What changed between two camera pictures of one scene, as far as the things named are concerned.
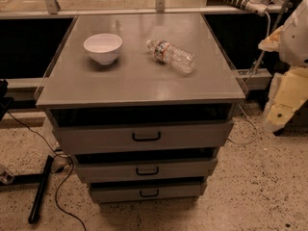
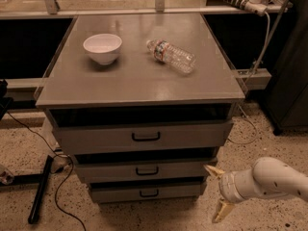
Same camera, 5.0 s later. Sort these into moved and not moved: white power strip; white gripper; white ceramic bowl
Moved: white gripper
Not moved: white ceramic bowl; white power strip
